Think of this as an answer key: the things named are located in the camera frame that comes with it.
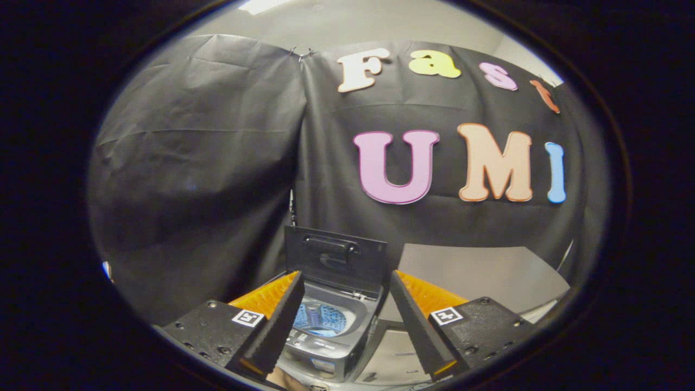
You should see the black backdrop cloth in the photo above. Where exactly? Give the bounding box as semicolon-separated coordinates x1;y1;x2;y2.
87;34;598;326

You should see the grey cabinet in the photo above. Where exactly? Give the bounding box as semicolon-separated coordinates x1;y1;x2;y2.
347;243;572;390

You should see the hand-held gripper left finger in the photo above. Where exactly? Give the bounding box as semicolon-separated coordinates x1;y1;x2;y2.
155;270;306;381

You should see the ceiling light panel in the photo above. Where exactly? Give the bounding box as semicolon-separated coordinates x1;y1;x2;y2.
239;0;294;15

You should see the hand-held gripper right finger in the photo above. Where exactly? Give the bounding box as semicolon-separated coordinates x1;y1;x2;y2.
390;270;538;381

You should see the light blue shirt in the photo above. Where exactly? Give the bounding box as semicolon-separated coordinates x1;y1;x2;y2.
296;303;348;336

